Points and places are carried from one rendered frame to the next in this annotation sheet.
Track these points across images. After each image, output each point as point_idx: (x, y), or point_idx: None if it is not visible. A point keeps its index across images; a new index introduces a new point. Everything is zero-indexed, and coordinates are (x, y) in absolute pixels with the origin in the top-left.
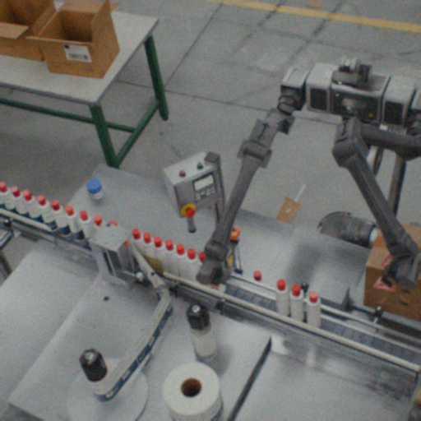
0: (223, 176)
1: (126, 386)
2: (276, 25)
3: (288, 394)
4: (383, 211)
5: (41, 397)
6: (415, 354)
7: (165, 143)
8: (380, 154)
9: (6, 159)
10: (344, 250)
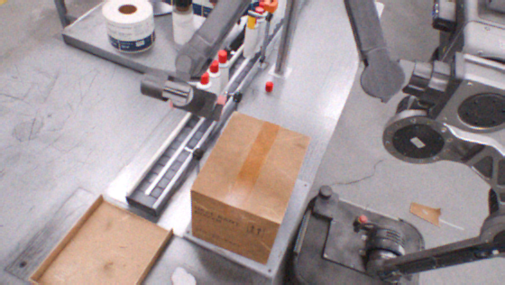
0: (450, 162)
1: (159, 4)
2: None
3: (137, 100)
4: (218, 2)
5: None
6: (151, 197)
7: None
8: (423, 141)
9: (418, 36)
10: (307, 158)
